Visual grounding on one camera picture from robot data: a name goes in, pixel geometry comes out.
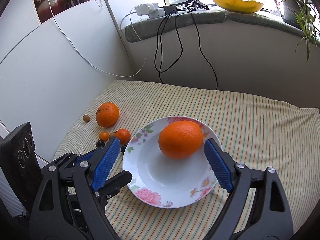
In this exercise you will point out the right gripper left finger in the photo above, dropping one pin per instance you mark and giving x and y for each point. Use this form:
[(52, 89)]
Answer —
[(47, 222)]

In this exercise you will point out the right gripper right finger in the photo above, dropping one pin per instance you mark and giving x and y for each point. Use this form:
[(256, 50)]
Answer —
[(269, 217)]

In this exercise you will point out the dark plum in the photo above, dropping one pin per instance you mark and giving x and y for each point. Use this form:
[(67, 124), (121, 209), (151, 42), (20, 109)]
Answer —
[(100, 143), (123, 148)]

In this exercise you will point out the small brown round fruit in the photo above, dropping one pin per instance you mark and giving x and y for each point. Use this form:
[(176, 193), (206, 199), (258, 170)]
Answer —
[(86, 118)]

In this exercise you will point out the large orange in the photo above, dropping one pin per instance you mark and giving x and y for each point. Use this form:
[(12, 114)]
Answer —
[(107, 114), (180, 139)]

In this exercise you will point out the small orange kumquat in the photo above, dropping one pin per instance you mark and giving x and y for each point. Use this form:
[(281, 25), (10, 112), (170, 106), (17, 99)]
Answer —
[(104, 136)]

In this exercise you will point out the brown kiwi fruit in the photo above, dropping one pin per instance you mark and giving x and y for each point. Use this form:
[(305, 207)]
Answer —
[(112, 134)]

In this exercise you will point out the stemmed mandarin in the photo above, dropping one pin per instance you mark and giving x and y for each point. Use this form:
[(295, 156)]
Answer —
[(123, 135)]

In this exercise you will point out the floral white plate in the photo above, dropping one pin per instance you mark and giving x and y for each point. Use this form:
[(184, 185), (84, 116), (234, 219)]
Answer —
[(163, 182)]

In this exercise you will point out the grey windowsill mat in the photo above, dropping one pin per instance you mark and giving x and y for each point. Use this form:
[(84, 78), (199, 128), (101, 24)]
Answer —
[(145, 29)]

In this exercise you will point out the red white vase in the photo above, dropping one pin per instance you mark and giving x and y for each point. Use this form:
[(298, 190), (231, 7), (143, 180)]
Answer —
[(47, 2)]

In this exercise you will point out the potted spider plant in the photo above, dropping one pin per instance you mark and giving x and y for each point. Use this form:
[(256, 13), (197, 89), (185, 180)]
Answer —
[(303, 15)]

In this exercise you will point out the yellow bowl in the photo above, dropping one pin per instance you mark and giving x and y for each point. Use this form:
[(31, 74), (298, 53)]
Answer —
[(239, 6)]

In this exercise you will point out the white power strip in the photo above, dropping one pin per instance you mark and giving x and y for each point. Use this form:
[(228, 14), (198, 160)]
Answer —
[(150, 9)]

